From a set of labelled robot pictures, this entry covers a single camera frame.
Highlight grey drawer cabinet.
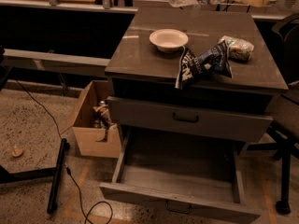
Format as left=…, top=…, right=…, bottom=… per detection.
left=104, top=7, right=289, bottom=147

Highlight grey middle drawer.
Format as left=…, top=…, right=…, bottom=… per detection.
left=107, top=96, right=273, bottom=142

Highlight grey drawer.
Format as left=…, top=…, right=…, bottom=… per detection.
left=107, top=96, right=273, bottom=142
left=100, top=127, right=260, bottom=224

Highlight grey bottom drawer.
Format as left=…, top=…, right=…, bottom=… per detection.
left=100, top=127, right=260, bottom=224

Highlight green white snack bag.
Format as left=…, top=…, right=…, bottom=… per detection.
left=220, top=35, right=254, bottom=62

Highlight blue chip bag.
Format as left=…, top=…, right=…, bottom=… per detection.
left=175, top=41, right=233, bottom=90

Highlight white bowl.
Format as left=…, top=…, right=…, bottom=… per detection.
left=149, top=29, right=189, bottom=53

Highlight black office chair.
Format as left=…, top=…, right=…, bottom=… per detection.
left=248, top=13, right=299, bottom=215

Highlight crumpled items in box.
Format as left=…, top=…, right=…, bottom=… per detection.
left=93, top=100, right=117, bottom=142

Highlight cardboard box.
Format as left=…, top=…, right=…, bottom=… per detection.
left=62, top=80, right=121, bottom=158

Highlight black table leg base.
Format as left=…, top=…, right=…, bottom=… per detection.
left=0, top=138, right=70, bottom=215

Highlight small wooden floor stand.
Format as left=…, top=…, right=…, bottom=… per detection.
left=7, top=135, right=23, bottom=158

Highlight grey metal bench rail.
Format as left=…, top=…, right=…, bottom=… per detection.
left=3, top=49, right=109, bottom=77

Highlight black floor cable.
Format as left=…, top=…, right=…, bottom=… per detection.
left=12, top=77, right=114, bottom=224

